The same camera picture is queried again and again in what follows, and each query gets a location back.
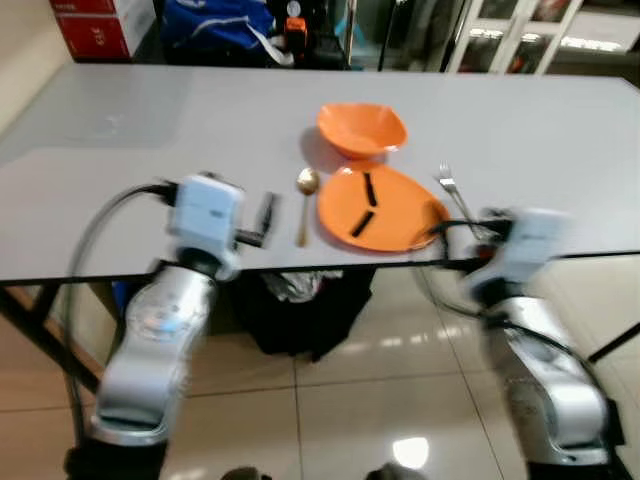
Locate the gold metal spoon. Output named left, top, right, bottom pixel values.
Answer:
left=295, top=167, right=322, bottom=248

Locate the silver metal fork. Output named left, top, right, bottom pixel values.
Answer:
left=435, top=164, right=483, bottom=233

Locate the black bag with grey lining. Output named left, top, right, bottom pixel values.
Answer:
left=232, top=267, right=378, bottom=363

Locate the orange plastic plate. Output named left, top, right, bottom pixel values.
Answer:
left=316, top=163, right=452, bottom=254

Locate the orange plastic bowl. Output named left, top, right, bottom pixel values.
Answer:
left=316, top=102, right=409, bottom=161

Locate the black metal table leg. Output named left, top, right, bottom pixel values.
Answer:
left=588, top=324, right=640, bottom=363
left=0, top=284, right=103, bottom=397

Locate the blue fabric bag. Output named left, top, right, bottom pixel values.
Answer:
left=160, top=0, right=297, bottom=68

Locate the white glass door cabinet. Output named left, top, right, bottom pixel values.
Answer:
left=444, top=0, right=640, bottom=78

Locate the red and white cardboard box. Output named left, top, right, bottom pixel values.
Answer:
left=49, top=0, right=158, bottom=62

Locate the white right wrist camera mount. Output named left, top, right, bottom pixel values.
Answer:
left=468, top=207, right=573, bottom=303

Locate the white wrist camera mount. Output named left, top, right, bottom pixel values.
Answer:
left=165, top=173, right=247, bottom=282
left=468, top=207, right=573, bottom=303

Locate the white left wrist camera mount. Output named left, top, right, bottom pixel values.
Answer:
left=165, top=173, right=247, bottom=282

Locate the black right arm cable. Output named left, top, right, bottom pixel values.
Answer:
left=408, top=220, right=501, bottom=321

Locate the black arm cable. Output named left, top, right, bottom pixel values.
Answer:
left=58, top=181, right=179, bottom=446
left=408, top=220, right=501, bottom=321

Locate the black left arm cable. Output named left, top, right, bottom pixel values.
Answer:
left=58, top=181, right=179, bottom=446

